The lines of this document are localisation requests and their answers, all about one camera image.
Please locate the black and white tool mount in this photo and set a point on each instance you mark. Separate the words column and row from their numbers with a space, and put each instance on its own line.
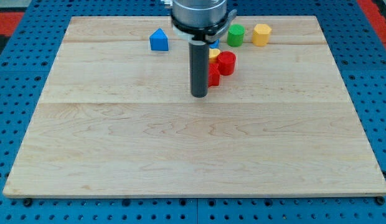
column 205, row 27

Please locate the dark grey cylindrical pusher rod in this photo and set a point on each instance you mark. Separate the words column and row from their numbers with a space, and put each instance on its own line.
column 199, row 69

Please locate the yellow hexagon block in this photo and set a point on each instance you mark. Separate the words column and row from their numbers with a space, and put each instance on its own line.
column 261, row 35

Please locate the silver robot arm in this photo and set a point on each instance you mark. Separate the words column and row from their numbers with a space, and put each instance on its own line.
column 182, row 6

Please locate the small yellow block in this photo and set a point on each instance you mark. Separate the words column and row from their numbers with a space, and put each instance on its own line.
column 213, row 55

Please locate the small blue block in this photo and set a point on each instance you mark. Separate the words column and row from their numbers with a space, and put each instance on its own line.
column 215, row 44

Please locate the red star block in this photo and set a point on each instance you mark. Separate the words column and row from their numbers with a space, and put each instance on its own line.
column 214, row 75

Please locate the red cylinder block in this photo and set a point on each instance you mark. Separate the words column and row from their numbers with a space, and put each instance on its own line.
column 226, row 61

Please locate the green cylinder block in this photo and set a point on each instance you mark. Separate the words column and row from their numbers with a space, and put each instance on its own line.
column 235, row 35

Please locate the blue triangular prism block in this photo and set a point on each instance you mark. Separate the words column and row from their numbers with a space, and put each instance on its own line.
column 158, row 41

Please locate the light wooden board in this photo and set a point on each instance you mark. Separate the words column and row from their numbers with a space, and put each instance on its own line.
column 116, row 119

